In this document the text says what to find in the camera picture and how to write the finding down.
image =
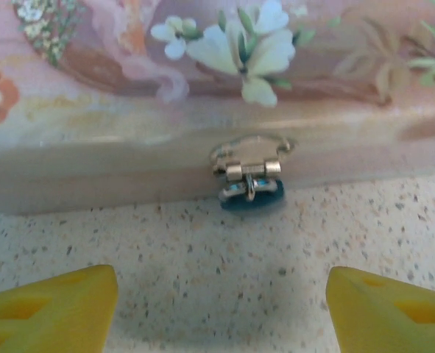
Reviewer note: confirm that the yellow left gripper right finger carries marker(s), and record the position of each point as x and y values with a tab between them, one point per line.
394	323

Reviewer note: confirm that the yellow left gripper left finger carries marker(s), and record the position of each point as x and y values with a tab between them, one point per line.
37	320

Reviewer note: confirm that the small blue padlock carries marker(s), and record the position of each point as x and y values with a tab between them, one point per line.
261	204

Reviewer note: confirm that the pink illustrated tin box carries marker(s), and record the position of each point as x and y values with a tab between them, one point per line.
92	110

